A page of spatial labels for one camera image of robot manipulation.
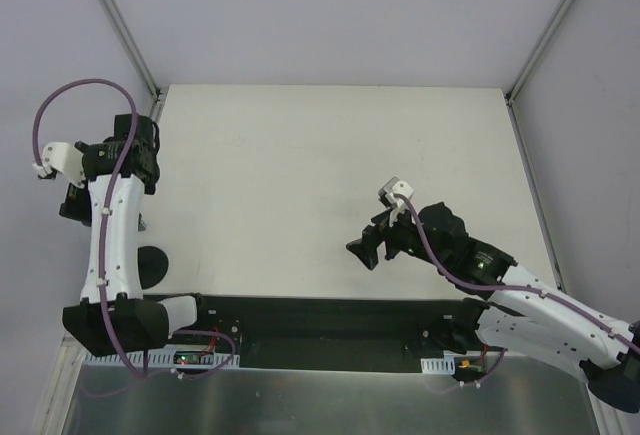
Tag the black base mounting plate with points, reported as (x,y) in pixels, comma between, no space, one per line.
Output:
(377,336)

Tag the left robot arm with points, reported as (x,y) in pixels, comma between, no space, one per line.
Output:
(112,315)

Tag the left aluminium frame post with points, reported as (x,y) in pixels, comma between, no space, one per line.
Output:
(130,47)

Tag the right white cable duct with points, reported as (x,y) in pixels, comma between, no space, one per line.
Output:
(444,365)

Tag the white cable duct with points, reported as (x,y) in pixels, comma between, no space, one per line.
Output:
(444,365)
(192,360)

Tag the black smartphone clear case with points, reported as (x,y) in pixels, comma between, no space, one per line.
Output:
(141,223)

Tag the left white cable duct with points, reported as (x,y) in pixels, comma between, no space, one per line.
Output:
(192,360)

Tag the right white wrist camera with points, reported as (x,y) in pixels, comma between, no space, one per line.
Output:
(393,195)

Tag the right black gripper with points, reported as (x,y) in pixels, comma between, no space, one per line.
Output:
(379,237)

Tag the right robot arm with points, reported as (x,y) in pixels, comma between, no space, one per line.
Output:
(508,307)

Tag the aluminium frame post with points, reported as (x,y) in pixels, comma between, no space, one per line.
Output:
(543,42)
(130,47)

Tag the right aluminium frame post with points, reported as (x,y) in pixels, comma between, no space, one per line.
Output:
(543,42)

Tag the black phone stand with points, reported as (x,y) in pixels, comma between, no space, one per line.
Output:
(153,265)

